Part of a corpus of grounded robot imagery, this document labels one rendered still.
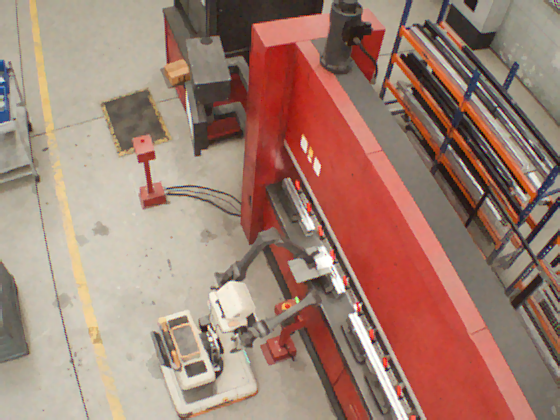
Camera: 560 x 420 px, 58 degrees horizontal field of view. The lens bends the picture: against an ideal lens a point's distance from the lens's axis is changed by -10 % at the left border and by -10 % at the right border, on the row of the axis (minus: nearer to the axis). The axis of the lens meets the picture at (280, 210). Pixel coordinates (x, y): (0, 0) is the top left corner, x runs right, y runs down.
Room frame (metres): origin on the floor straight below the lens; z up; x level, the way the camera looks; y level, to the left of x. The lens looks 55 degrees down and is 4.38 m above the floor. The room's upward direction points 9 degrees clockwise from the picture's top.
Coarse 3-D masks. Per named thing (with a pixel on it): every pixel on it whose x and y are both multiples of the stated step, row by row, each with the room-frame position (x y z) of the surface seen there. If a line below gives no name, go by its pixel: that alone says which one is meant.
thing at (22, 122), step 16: (16, 80) 3.71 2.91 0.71; (16, 112) 3.15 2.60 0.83; (0, 128) 2.93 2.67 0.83; (16, 128) 2.95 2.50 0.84; (0, 144) 3.14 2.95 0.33; (16, 144) 3.16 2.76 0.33; (0, 160) 2.94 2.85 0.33; (16, 160) 2.96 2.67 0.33; (16, 176) 2.86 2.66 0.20; (32, 176) 2.94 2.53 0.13
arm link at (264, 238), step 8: (264, 232) 1.80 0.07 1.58; (272, 232) 1.81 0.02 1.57; (256, 240) 1.76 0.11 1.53; (264, 240) 1.74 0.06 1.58; (272, 240) 1.75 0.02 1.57; (256, 248) 1.72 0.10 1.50; (248, 256) 1.71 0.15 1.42; (256, 256) 1.72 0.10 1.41; (232, 264) 1.72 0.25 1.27; (240, 264) 1.69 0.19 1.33; (248, 264) 1.69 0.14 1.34; (240, 272) 1.66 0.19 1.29; (240, 280) 1.64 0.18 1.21
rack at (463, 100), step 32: (448, 0) 4.66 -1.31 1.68; (448, 32) 4.53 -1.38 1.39; (384, 96) 4.43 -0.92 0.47; (448, 128) 3.55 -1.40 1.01; (480, 128) 3.28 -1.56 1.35; (512, 160) 2.93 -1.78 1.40; (512, 192) 2.90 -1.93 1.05; (544, 192) 2.58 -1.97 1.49; (544, 224) 2.81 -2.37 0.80; (512, 256) 2.85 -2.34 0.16
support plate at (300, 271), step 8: (320, 256) 2.04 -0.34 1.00; (288, 264) 1.94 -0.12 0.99; (296, 264) 1.94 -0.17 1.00; (304, 264) 1.95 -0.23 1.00; (296, 272) 1.88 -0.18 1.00; (304, 272) 1.89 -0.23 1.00; (312, 272) 1.90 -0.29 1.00; (320, 272) 1.91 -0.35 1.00; (328, 272) 1.92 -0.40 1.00; (296, 280) 1.82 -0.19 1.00; (304, 280) 1.83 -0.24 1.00
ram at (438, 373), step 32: (288, 128) 2.70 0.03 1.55; (320, 128) 2.34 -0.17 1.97; (320, 160) 2.28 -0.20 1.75; (352, 160) 2.01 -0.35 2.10; (320, 192) 2.21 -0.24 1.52; (352, 192) 1.93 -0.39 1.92; (352, 224) 1.86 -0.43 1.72; (384, 224) 1.65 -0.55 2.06; (352, 256) 1.77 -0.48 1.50; (384, 256) 1.56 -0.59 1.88; (384, 288) 1.47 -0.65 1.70; (416, 288) 1.31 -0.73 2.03; (384, 320) 1.37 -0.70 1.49; (416, 320) 1.21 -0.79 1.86; (416, 352) 1.11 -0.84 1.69; (448, 352) 0.99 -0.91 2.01; (416, 384) 0.99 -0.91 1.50; (448, 384) 0.88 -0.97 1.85; (448, 416) 0.76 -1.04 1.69; (480, 416) 0.68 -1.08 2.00
